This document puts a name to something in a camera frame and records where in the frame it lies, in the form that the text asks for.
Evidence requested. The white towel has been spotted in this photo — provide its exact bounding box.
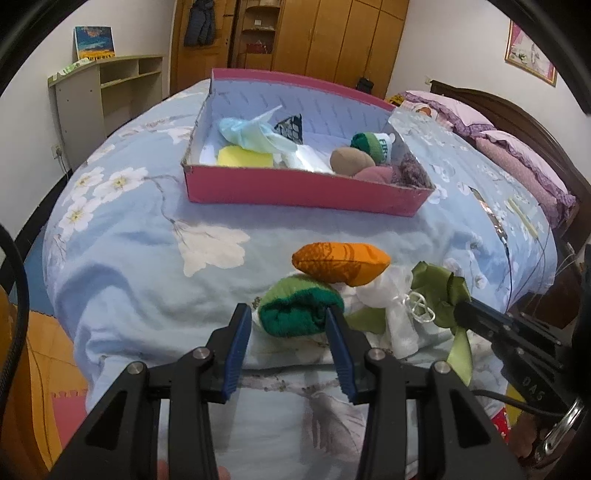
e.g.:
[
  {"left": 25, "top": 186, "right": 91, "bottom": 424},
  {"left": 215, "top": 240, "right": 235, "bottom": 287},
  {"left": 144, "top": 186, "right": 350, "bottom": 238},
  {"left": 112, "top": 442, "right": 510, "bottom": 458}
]
[{"left": 281, "top": 145, "right": 334, "bottom": 174}]

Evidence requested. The dark hanging jacket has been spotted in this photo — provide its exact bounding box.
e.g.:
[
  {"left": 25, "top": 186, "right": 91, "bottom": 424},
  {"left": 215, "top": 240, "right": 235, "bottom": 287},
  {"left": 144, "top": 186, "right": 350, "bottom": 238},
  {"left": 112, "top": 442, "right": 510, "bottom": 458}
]
[{"left": 183, "top": 0, "right": 215, "bottom": 47}]

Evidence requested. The green white sock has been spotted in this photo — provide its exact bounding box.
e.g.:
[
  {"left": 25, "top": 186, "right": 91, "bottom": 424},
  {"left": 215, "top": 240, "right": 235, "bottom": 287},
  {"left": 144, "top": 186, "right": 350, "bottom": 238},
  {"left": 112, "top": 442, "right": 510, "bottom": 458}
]
[
  {"left": 349, "top": 132, "right": 396, "bottom": 165},
  {"left": 257, "top": 274, "right": 345, "bottom": 338}
]

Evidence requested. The purple knitted sock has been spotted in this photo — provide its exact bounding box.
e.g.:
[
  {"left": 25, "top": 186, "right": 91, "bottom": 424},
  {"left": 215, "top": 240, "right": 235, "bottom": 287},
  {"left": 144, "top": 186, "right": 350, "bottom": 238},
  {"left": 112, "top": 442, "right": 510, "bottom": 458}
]
[{"left": 391, "top": 152, "right": 434, "bottom": 190}]

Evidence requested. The framed wall picture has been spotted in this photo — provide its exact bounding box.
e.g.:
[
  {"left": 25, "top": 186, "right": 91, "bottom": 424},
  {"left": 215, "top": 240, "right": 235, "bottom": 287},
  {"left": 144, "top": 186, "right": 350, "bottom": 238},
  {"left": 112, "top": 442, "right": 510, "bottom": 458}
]
[{"left": 505, "top": 21, "right": 557, "bottom": 87}]

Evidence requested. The black bag on wardrobe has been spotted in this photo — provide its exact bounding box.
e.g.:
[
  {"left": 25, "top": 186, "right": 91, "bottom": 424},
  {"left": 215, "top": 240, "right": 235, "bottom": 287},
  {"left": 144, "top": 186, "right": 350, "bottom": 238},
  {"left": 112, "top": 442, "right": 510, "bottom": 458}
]
[{"left": 356, "top": 77, "right": 374, "bottom": 95}]

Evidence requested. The wooden wardrobe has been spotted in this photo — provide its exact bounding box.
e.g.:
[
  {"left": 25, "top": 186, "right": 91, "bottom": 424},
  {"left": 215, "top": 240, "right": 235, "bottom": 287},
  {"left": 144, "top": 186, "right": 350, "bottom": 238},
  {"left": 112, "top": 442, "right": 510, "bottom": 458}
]
[{"left": 170, "top": 0, "right": 409, "bottom": 98}]

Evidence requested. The yellow sponge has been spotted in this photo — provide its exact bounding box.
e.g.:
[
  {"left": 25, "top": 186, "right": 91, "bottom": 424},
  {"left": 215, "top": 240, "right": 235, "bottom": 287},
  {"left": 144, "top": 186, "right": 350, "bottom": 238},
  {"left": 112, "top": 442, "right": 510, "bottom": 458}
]
[{"left": 216, "top": 145, "right": 273, "bottom": 168}]

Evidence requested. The white mesh gift bag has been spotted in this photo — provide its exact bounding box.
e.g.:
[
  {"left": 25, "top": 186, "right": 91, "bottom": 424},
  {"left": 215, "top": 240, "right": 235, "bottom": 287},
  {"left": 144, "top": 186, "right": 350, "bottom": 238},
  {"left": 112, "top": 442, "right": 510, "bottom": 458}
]
[{"left": 337, "top": 266, "right": 443, "bottom": 359}]

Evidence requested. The black cable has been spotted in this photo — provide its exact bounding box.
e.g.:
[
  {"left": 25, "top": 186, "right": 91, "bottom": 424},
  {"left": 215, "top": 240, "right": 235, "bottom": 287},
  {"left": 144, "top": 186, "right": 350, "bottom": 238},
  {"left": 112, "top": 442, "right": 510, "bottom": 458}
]
[{"left": 0, "top": 225, "right": 31, "bottom": 416}]

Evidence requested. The pink cardboard box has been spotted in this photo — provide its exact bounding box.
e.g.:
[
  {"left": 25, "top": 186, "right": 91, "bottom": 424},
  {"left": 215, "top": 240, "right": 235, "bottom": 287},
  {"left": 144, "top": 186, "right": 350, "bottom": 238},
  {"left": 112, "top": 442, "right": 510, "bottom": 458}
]
[{"left": 181, "top": 68, "right": 434, "bottom": 217}]

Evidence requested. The blue picture book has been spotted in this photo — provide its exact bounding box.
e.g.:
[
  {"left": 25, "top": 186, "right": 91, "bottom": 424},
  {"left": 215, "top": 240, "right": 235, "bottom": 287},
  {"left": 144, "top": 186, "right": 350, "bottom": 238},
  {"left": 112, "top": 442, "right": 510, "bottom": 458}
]
[{"left": 74, "top": 26, "right": 115, "bottom": 60}]

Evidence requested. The small black patterned pouch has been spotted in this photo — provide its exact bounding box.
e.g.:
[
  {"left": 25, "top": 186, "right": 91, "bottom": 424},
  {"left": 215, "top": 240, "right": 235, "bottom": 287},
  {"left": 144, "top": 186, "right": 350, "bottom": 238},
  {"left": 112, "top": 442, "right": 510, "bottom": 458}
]
[{"left": 274, "top": 114, "right": 304, "bottom": 145}]

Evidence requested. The low beige bookshelf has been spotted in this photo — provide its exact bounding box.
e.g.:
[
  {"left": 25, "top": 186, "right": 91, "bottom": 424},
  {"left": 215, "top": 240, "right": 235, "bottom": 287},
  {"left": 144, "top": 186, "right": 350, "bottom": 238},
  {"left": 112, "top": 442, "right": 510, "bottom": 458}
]
[{"left": 48, "top": 55, "right": 163, "bottom": 170}]

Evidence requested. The pink ruffled pillow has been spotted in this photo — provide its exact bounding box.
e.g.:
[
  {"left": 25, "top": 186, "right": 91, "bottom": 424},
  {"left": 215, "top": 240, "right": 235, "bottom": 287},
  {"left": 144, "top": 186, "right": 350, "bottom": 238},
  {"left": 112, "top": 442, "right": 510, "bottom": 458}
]
[
  {"left": 401, "top": 90, "right": 496, "bottom": 137},
  {"left": 474, "top": 130, "right": 577, "bottom": 228}
]

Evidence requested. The person's right hand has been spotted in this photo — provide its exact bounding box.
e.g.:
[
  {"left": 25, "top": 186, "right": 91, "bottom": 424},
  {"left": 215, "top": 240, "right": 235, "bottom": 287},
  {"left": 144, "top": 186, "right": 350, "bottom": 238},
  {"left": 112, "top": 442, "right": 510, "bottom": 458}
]
[{"left": 508, "top": 412, "right": 548, "bottom": 470}]

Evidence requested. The olive green ribbon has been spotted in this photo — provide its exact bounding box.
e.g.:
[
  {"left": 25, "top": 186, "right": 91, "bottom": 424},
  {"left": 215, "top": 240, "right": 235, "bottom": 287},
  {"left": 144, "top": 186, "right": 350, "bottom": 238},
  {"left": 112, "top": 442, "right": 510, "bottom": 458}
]
[{"left": 345, "top": 261, "right": 475, "bottom": 387}]

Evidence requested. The dark wooden headboard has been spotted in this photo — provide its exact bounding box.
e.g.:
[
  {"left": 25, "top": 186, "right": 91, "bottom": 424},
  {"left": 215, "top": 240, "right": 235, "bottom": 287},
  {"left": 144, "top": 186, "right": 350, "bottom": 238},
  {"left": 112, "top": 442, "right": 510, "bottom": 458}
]
[{"left": 430, "top": 80, "right": 590, "bottom": 201}]

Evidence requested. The light blue face mask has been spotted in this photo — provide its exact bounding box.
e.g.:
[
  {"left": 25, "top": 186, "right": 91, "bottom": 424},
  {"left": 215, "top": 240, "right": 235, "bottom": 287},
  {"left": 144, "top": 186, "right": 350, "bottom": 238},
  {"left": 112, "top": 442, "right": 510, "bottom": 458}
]
[{"left": 218, "top": 105, "right": 297, "bottom": 154}]

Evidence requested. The blue floral bedspread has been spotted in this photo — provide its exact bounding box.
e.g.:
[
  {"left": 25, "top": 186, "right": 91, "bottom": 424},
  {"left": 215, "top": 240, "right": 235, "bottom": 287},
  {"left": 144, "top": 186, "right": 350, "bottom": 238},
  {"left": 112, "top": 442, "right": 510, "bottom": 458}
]
[{"left": 43, "top": 81, "right": 558, "bottom": 479}]

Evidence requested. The beige makeup sponge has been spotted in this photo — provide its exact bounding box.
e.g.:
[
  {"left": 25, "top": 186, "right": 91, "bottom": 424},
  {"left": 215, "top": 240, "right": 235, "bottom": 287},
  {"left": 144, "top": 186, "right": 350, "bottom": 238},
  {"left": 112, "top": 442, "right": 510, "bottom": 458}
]
[{"left": 329, "top": 147, "right": 376, "bottom": 177}]

